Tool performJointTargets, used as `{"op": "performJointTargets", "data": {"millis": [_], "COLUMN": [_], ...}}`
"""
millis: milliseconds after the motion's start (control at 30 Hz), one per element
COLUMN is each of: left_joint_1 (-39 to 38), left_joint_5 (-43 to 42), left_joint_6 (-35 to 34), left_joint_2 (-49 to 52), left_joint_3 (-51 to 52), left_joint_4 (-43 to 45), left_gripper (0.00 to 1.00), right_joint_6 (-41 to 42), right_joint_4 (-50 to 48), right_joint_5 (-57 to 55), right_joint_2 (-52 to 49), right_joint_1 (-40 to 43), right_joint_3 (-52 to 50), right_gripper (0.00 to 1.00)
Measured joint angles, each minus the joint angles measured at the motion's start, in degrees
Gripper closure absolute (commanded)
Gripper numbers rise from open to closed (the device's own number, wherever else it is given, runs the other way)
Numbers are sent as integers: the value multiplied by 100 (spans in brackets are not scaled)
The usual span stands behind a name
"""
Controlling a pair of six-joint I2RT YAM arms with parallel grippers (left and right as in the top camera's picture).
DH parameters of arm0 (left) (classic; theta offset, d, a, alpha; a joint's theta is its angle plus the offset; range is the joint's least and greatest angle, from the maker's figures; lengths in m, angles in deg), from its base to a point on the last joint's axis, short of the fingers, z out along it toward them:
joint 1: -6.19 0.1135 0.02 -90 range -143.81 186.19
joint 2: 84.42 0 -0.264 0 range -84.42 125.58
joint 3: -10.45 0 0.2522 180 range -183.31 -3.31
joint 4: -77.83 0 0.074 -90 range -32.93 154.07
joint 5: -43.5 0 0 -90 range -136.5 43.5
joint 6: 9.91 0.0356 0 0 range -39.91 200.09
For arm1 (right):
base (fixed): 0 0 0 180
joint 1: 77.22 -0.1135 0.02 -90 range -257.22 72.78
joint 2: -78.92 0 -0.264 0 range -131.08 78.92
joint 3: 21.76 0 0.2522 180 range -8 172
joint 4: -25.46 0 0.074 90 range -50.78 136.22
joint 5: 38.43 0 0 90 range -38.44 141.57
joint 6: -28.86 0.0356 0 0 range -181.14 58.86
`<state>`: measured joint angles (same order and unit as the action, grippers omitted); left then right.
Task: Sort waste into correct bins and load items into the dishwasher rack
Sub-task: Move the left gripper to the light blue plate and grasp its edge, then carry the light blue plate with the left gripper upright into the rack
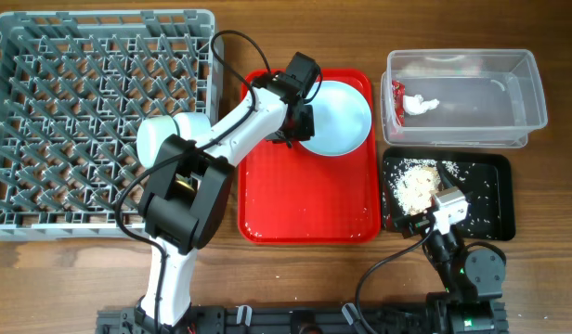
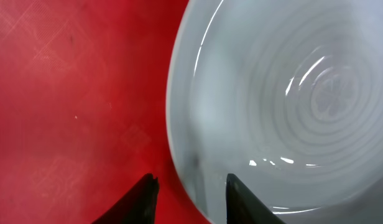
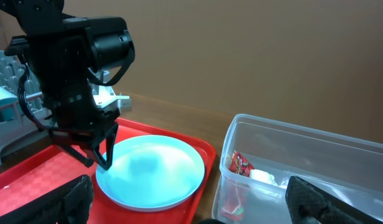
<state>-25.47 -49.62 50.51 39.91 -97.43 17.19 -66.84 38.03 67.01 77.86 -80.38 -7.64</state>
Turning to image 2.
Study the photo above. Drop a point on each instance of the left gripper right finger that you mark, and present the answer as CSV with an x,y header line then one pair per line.
x,y
243,207

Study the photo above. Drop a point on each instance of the green bowl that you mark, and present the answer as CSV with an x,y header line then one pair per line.
x,y
288,96

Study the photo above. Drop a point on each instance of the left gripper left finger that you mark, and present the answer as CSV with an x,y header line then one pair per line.
x,y
137,206

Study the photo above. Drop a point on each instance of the red plastic tray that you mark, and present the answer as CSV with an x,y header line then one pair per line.
x,y
82,108

